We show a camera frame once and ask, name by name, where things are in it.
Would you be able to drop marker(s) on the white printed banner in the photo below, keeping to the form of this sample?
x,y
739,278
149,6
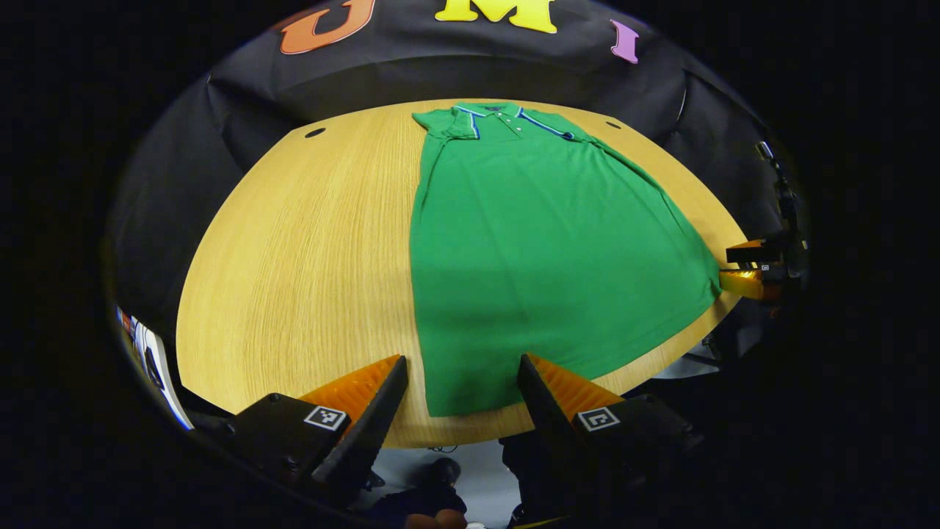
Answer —
x,y
158,367

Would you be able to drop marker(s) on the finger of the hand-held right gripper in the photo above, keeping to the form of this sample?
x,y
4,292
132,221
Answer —
x,y
749,283
753,255

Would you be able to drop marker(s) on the green polo T-shirt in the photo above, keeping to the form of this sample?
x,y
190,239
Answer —
x,y
543,257

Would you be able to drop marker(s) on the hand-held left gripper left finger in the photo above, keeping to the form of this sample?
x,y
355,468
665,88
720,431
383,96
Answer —
x,y
367,441

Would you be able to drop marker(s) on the black backdrop cloth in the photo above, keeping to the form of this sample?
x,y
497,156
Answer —
x,y
183,184

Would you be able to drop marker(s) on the black metal stand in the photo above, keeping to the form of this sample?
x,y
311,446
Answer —
x,y
786,198

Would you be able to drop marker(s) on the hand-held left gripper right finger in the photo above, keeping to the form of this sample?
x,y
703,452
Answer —
x,y
547,419

